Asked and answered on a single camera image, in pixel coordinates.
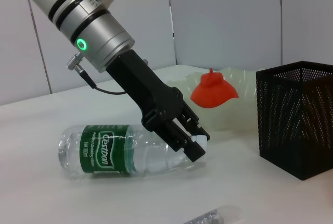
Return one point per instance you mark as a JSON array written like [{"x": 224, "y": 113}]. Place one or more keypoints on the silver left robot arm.
[{"x": 99, "y": 34}]

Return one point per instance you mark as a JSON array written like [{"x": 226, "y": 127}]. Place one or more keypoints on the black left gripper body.
[{"x": 145, "y": 91}]

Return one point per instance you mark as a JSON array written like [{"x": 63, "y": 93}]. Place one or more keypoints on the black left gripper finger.
[
  {"x": 196, "y": 127},
  {"x": 182, "y": 144}
]

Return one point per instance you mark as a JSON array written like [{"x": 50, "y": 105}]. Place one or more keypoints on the black mesh pen holder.
[{"x": 291, "y": 130}]

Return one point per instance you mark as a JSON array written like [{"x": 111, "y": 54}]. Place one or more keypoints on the red-orange toy orange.
[{"x": 210, "y": 93}]

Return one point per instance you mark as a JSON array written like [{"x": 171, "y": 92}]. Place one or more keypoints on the grey pen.
[{"x": 213, "y": 217}]

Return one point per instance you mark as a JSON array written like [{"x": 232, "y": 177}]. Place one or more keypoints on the clear green-label water bottle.
[{"x": 99, "y": 151}]

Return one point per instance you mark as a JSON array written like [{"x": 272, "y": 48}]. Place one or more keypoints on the translucent green fruit plate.
[{"x": 234, "y": 119}]

